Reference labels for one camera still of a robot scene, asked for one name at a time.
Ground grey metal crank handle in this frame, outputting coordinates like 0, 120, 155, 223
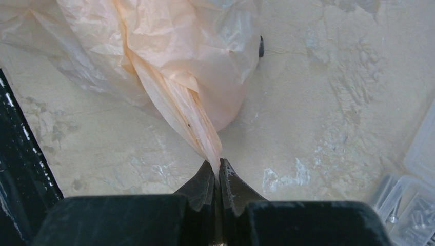
259, 36, 265, 58

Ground clear plastic screw box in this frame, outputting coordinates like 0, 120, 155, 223
369, 105, 434, 245

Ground black metal base rail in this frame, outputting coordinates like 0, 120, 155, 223
1, 72, 64, 245

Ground translucent orange plastic bag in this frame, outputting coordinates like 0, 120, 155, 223
1, 1, 262, 174

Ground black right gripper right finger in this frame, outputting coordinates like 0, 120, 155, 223
219, 159, 392, 245

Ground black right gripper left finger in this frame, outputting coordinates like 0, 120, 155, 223
32, 162, 215, 245

